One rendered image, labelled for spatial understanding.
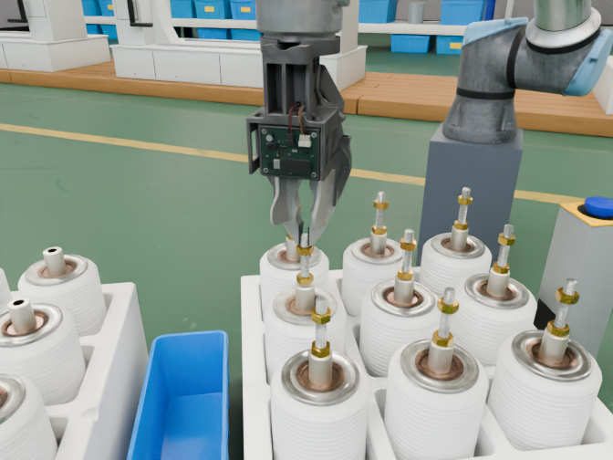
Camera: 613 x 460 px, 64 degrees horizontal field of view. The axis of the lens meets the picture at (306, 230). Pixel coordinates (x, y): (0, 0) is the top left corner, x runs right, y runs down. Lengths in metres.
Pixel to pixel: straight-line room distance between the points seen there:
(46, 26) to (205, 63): 1.23
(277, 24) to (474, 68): 0.69
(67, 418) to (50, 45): 3.33
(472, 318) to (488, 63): 0.58
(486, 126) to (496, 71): 0.11
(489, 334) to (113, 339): 0.47
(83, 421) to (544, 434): 0.47
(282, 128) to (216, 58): 2.54
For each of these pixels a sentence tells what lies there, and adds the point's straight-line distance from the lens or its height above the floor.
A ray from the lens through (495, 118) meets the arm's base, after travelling 1.08.
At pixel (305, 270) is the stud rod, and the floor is 0.30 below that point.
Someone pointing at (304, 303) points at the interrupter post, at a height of 0.26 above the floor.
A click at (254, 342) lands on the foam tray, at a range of 0.65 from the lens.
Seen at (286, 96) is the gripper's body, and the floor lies 0.50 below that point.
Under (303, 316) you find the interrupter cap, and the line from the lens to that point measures 0.56.
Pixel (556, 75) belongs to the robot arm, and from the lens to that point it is 1.01.
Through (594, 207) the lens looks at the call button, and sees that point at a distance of 0.75.
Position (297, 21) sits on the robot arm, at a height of 0.56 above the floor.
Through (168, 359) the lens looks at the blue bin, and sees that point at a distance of 0.80.
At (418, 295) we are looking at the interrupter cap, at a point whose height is 0.25.
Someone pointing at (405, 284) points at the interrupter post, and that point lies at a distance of 0.58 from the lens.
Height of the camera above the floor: 0.59
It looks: 26 degrees down
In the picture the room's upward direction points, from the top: straight up
